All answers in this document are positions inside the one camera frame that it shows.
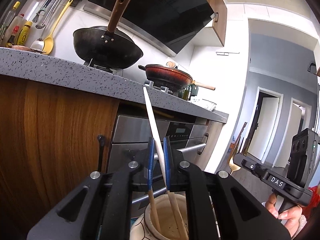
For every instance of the red plastic bag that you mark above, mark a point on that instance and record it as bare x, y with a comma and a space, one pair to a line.
314, 202

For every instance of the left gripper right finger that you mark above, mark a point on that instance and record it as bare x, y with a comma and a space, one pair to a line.
218, 208

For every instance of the person's right hand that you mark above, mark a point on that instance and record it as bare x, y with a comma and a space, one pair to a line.
295, 220

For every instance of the grey speckled countertop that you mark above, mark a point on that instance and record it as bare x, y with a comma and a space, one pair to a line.
59, 72

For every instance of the black wok wooden handle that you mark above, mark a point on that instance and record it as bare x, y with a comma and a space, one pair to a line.
106, 46

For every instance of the red brown frying pan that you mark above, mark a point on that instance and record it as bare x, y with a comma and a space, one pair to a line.
172, 78

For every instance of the white floral ceramic utensil holder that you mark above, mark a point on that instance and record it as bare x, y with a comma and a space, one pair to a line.
144, 226

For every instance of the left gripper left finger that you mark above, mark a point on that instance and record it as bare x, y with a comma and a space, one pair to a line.
99, 207

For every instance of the white door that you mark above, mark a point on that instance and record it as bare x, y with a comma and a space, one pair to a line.
264, 127

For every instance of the hanging metal utensil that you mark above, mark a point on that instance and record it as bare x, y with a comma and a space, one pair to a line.
48, 15

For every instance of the wooden cabinet door black handle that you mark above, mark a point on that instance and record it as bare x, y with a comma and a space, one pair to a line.
48, 143

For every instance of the yellow hanging ladle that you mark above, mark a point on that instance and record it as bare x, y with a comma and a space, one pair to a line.
49, 41

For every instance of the black range hood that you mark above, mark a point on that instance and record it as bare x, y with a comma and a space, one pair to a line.
168, 25

